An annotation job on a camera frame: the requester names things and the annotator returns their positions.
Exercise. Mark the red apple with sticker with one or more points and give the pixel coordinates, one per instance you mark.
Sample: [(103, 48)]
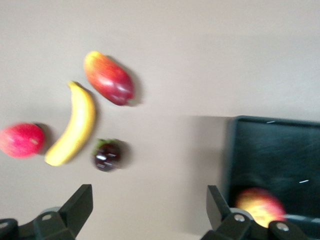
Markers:
[(262, 205)]

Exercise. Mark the plain red apple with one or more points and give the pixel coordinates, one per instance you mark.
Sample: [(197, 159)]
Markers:
[(21, 140)]

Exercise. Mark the dark purple mangosteen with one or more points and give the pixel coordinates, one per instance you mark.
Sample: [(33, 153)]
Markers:
[(108, 156)]

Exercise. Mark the red yellow mango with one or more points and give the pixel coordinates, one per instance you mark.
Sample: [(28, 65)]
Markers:
[(108, 77)]

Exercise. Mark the black plastic box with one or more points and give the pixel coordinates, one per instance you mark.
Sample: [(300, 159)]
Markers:
[(275, 155)]

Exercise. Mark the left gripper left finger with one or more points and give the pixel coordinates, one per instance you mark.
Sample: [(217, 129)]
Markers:
[(72, 212)]

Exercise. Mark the yellow banana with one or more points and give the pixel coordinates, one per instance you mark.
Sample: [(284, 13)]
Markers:
[(80, 120)]

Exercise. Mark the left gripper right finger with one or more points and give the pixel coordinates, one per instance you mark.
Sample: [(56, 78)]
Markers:
[(222, 225)]

